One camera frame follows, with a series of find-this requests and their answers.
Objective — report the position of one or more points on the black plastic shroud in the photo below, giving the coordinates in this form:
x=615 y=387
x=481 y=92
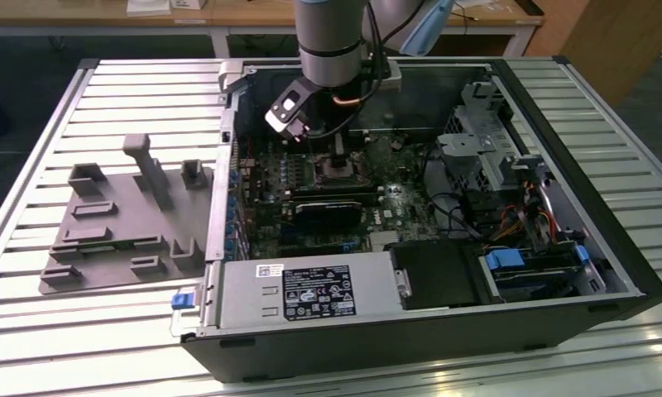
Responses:
x=436 y=273

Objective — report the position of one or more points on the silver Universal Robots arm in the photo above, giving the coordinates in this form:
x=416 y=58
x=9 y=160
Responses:
x=329 y=41

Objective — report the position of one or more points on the grey parts rack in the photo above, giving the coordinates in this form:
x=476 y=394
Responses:
x=122 y=215

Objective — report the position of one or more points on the green motherboard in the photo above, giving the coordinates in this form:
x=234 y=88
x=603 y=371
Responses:
x=409 y=207

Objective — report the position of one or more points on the wooden desk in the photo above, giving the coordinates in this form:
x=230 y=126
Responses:
x=89 y=16

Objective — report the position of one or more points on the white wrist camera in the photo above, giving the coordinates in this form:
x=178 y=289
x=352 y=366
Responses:
x=288 y=105

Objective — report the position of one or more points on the black graphics card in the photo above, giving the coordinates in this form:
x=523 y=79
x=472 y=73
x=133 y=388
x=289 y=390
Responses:
x=326 y=215

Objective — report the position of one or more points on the black RAM slot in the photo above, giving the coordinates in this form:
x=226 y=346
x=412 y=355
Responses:
x=337 y=201
x=337 y=192
x=337 y=196
x=337 y=187

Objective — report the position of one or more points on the small white box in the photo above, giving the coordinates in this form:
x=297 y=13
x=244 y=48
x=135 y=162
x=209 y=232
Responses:
x=189 y=4

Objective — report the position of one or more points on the wooden cabinet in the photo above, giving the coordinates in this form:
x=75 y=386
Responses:
x=614 y=37

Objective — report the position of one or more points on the CPU socket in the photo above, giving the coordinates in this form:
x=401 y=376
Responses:
x=322 y=170

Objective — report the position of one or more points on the blue release latch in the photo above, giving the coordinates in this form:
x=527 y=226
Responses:
x=182 y=300

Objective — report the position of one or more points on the silver chipset heatsink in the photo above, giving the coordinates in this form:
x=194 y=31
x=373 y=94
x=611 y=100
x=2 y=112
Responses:
x=385 y=240

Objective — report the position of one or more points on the metal drive cage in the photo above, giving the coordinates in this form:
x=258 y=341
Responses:
x=475 y=149

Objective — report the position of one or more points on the black open PC case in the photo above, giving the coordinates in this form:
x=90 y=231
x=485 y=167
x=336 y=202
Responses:
x=365 y=351

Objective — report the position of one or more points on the hard disk in blue carrier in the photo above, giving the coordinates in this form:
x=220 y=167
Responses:
x=505 y=258

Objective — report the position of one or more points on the grey power supply unit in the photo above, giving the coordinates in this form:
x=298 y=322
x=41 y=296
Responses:
x=244 y=297

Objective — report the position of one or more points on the white cardboard box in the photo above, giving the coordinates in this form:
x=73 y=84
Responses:
x=149 y=7

